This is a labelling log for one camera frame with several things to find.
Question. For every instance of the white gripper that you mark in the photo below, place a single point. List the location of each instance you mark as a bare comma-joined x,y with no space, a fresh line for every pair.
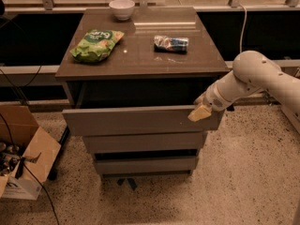
214,97

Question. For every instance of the grey top drawer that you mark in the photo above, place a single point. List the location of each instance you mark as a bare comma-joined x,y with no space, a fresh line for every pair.
137,120

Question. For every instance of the grey drawer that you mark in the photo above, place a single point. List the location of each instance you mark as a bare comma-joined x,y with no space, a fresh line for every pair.
145,142
137,120
146,165

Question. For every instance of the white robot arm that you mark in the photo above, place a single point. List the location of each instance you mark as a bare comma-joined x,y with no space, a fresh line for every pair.
249,172

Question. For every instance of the grey drawer cabinet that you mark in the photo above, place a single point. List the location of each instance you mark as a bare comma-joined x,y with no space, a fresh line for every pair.
136,74

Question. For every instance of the grey middle drawer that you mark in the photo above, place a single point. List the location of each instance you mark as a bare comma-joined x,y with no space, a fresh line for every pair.
145,142

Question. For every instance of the grey bottom drawer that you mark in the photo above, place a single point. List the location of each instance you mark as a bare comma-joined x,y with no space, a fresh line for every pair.
146,165

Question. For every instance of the silver blue snack packet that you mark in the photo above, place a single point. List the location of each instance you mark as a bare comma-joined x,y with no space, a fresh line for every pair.
171,44

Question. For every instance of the blue tape cross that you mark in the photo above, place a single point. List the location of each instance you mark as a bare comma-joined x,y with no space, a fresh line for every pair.
130,181

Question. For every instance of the green chip bag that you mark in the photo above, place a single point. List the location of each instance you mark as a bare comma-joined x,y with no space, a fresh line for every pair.
96,45

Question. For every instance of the white bowl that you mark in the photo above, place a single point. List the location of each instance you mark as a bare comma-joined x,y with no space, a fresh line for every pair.
122,9

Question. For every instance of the black floor stand leg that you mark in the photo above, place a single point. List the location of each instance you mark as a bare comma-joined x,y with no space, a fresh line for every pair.
63,139

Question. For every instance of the cardboard box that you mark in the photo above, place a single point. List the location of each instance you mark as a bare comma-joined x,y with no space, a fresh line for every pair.
18,126

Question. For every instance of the metal parts in box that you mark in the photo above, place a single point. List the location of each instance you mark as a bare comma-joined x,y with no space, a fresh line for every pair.
9,158

